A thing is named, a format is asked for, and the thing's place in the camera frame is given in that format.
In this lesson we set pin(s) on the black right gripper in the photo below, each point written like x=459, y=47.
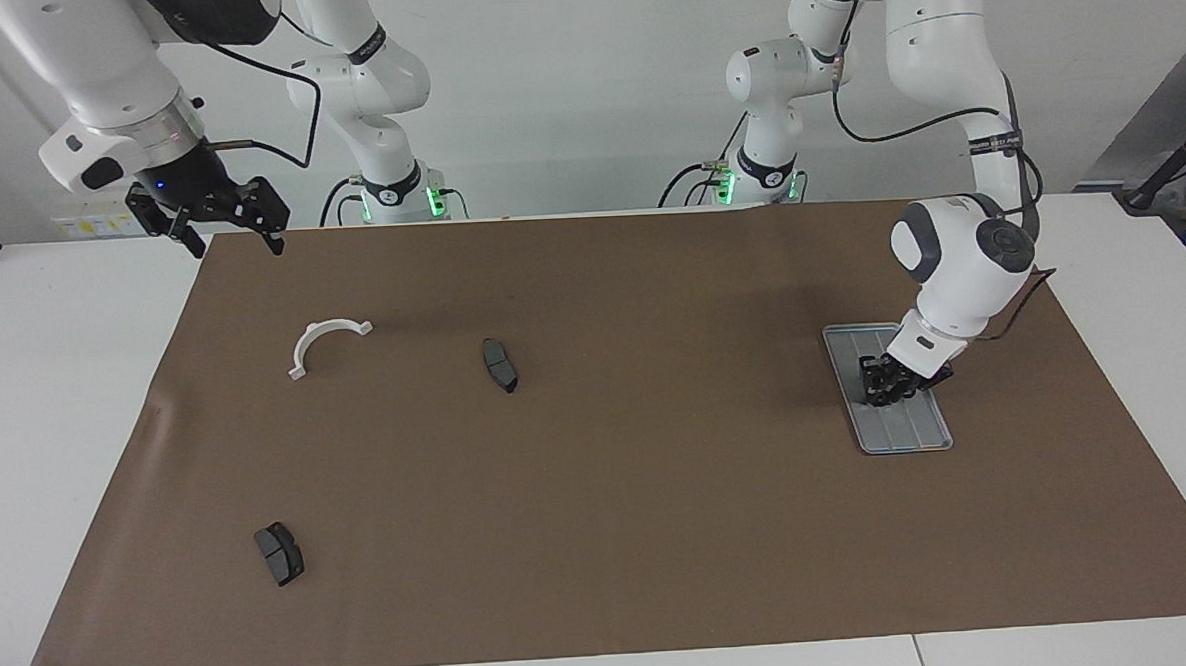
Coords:
x=186, y=181

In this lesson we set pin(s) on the long dark brake pad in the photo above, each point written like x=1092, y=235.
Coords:
x=500, y=365

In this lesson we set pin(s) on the brown table mat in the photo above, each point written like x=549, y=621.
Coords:
x=611, y=522

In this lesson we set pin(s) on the black stand pole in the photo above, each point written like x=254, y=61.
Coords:
x=1142, y=194

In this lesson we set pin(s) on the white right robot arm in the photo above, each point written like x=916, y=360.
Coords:
x=90, y=55

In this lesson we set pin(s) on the silver metal tray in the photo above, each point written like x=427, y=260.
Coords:
x=898, y=430

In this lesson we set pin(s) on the white wall socket box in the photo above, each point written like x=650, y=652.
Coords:
x=88, y=227

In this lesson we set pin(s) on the short dark brake pad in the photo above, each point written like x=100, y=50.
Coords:
x=279, y=555

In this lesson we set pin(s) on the white curved plastic bracket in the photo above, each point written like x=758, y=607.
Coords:
x=313, y=337

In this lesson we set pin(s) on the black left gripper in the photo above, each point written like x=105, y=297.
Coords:
x=923, y=381

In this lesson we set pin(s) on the grey slanted panel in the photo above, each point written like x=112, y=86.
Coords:
x=1163, y=98

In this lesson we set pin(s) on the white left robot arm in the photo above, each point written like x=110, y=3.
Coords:
x=941, y=58

